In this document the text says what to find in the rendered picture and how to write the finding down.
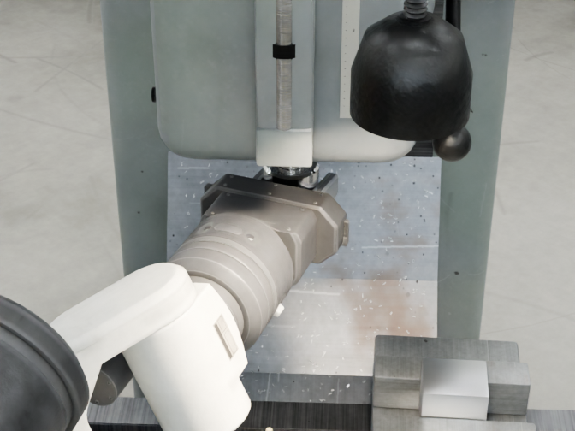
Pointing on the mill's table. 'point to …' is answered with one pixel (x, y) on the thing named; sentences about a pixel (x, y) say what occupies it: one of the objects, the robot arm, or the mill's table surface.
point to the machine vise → (388, 371)
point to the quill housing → (213, 57)
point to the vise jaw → (443, 424)
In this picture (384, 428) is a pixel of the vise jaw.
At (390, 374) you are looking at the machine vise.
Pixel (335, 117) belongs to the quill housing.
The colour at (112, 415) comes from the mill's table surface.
